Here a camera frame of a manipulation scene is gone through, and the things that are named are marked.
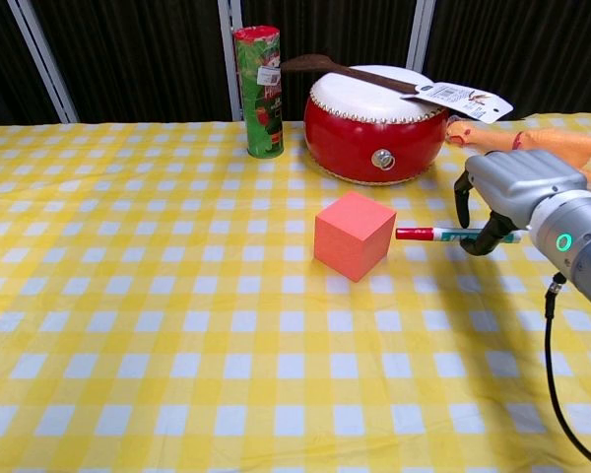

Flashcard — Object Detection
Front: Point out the white paper product tag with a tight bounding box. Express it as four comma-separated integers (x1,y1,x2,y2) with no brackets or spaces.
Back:
400,81,515,125

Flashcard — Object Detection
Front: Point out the yellow white checked tablecloth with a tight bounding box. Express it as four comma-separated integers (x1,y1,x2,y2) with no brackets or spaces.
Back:
0,112,591,473

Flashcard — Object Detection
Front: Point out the black pleated curtain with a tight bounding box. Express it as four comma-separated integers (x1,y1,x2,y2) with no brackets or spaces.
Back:
0,0,591,134

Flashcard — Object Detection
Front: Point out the orange rubber chicken toy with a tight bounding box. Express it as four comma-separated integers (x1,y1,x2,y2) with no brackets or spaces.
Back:
444,120,591,186

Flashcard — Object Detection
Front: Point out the white metal frame post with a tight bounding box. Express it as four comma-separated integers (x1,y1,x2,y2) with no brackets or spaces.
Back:
7,0,80,124
217,0,243,122
405,0,437,71

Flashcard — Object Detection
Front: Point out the dark brown wooden spatula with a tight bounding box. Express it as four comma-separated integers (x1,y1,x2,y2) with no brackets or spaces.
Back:
279,53,421,97

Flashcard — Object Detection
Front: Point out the green red chips can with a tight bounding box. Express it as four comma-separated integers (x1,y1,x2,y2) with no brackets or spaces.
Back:
231,25,288,160

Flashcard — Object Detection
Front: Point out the red drum white skin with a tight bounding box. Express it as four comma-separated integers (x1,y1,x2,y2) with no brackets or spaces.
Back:
303,64,451,187

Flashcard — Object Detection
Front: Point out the pink foam cube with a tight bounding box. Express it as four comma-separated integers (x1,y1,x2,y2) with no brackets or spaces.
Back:
313,190,398,284

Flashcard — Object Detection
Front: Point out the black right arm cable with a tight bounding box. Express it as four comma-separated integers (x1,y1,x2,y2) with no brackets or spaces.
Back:
543,272,591,473

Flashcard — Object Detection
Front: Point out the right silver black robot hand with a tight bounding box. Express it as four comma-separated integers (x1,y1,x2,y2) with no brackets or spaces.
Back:
453,150,589,258

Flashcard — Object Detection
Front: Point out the red and white marker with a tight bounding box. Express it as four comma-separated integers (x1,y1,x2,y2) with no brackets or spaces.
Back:
395,226,523,246

